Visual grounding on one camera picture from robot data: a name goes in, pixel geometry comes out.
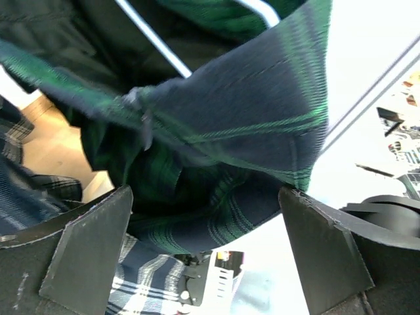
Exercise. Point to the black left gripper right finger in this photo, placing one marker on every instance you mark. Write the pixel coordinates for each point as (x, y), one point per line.
(360, 259)

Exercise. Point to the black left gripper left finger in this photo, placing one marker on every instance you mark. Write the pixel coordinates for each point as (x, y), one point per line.
(66, 265)

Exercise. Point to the navy white plaid skirt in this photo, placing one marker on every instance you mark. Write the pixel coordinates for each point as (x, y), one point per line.
(143, 283)

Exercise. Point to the green plaid skirt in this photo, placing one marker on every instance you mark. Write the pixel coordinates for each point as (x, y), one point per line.
(204, 156)

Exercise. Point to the light blue wire hanger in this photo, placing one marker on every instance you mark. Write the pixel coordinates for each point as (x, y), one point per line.
(261, 8)

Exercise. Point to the wooden clothes rack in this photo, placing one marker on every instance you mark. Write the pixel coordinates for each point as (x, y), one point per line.
(54, 147)

